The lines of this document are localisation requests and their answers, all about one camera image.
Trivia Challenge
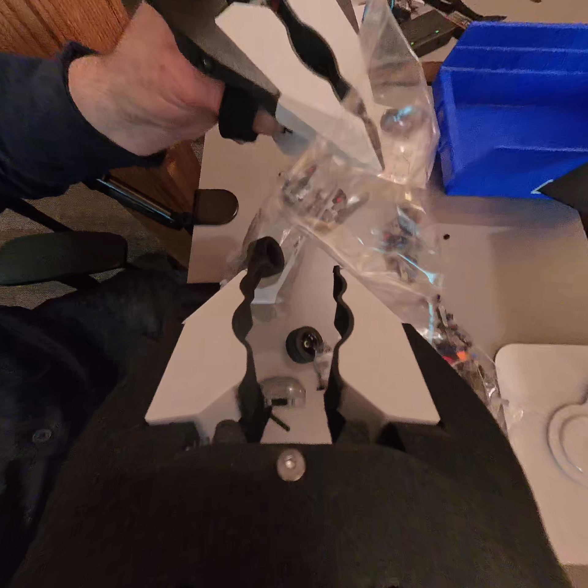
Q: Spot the person's left forearm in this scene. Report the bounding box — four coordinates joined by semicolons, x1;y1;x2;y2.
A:
0;41;167;203

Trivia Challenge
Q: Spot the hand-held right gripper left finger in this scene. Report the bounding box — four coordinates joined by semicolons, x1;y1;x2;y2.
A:
144;269;273;444

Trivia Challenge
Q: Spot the large clear plastic bag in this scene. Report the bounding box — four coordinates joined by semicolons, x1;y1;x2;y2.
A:
225;0;511;416

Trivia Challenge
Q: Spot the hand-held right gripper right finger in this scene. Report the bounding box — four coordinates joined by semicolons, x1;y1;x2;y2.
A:
323;266;442;444

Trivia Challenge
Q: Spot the black board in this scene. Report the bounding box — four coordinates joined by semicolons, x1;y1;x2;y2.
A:
544;163;588;230

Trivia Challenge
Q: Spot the large blue bin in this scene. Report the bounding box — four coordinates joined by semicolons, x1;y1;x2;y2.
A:
433;21;588;198

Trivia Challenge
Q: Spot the dark office chair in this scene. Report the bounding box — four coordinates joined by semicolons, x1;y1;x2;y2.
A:
85;176;239;230

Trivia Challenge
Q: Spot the white folding book stand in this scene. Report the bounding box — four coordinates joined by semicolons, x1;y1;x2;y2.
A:
495;343;588;570

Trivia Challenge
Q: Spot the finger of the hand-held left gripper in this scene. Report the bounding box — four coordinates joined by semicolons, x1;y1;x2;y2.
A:
286;0;386;171
215;0;386;171

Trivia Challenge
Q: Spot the person's left hand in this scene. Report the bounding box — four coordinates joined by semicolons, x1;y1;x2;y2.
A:
68;4;285;157

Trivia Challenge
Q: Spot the dark toy wheel rim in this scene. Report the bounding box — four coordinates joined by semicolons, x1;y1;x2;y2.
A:
285;325;324;367

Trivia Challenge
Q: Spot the black rubber toy tire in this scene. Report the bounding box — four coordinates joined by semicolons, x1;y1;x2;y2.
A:
247;236;285;277

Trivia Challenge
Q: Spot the clear dome piece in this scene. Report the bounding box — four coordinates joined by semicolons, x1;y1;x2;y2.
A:
261;376;307;409

